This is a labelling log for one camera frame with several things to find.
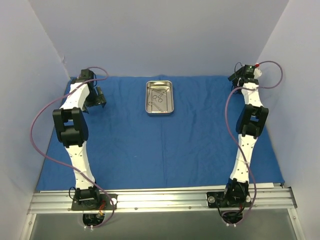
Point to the stainless steel instrument tray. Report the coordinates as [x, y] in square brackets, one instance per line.
[169, 99]

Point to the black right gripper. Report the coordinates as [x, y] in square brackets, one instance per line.
[235, 75]

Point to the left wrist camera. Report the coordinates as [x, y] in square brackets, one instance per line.
[86, 74]

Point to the steel forceps lower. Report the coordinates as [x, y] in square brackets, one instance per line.
[149, 101]

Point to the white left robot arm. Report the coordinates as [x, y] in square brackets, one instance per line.
[72, 131]

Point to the blue surgical drape cloth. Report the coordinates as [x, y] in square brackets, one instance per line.
[191, 147]

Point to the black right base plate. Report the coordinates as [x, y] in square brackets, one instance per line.
[216, 199]

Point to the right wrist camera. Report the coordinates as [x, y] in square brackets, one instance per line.
[251, 71]

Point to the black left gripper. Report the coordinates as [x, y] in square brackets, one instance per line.
[99, 99]

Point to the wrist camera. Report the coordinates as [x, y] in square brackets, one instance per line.
[86, 74]
[251, 71]

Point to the steel forceps upper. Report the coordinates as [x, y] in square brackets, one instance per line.
[158, 96]

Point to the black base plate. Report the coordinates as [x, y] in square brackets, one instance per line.
[104, 203]
[216, 199]

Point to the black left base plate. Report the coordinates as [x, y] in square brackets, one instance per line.
[104, 203]

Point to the aluminium front rail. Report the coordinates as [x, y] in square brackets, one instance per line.
[179, 199]

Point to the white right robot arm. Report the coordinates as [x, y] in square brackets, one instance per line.
[249, 127]

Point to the steel forceps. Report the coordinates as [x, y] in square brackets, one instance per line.
[149, 101]
[158, 96]

